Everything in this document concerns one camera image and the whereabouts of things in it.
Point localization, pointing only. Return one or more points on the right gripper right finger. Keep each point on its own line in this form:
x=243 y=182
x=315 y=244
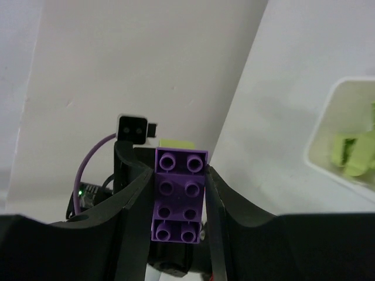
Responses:
x=249 y=243

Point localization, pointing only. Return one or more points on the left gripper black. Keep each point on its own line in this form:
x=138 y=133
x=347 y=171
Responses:
x=176 y=259

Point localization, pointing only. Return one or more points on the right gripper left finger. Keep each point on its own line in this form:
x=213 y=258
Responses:
x=107 y=242

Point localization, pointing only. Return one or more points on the lime green lego brick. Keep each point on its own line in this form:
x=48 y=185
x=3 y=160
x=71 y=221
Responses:
x=354 y=153

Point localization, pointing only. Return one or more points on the white divided tray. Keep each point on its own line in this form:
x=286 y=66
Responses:
x=347 y=110

